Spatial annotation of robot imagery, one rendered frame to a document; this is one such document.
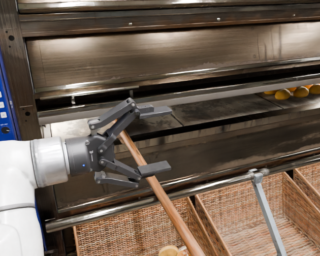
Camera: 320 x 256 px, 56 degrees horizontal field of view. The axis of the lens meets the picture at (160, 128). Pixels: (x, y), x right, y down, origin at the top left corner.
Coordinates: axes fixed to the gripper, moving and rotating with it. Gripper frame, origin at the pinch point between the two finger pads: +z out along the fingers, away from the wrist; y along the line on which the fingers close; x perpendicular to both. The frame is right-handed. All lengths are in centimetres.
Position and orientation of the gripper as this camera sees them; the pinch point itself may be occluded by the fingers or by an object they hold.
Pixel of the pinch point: (164, 139)
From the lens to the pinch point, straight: 64.9
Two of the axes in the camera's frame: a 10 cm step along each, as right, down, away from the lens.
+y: 0.0, 8.9, 4.5
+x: 3.6, 4.2, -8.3
